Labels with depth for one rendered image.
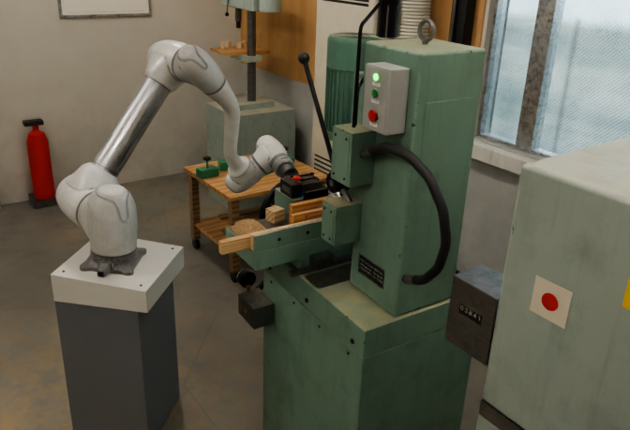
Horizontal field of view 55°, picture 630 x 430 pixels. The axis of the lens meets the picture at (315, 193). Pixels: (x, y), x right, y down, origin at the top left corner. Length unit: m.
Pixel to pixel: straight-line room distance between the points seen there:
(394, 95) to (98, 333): 1.33
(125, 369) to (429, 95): 1.42
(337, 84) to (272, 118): 2.43
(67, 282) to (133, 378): 0.41
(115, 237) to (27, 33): 2.62
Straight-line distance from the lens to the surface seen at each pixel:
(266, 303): 2.10
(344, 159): 1.61
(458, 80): 1.57
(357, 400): 1.81
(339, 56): 1.78
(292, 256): 1.88
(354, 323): 1.69
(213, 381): 2.77
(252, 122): 4.14
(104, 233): 2.14
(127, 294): 2.12
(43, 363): 3.04
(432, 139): 1.55
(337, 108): 1.81
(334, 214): 1.68
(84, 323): 2.27
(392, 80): 1.47
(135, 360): 2.26
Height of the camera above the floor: 1.73
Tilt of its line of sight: 22 degrees down
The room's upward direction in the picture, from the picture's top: 2 degrees clockwise
